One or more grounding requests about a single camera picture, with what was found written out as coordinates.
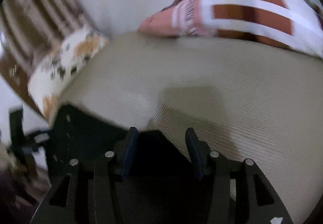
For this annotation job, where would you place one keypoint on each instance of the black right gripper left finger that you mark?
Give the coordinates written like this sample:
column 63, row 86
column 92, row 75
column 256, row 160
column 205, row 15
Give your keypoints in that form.
column 87, row 192

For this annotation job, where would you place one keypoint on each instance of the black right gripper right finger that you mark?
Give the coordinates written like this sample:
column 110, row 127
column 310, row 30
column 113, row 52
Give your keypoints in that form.
column 231, row 191

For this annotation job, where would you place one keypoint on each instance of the black pants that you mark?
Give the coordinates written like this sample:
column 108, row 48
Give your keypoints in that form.
column 158, row 185

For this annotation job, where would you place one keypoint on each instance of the beige textured mattress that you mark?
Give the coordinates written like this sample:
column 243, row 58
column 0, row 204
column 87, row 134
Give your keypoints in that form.
column 245, row 99

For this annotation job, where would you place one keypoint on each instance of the white floral pillow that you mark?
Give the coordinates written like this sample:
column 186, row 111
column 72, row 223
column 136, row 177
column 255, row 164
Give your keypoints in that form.
column 60, row 67

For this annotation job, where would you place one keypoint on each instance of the pink brown checkered quilt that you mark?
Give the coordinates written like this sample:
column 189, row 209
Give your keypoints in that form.
column 287, row 24

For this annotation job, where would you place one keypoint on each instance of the brown striped headboard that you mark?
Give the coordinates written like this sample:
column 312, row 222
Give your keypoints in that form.
column 30, row 29

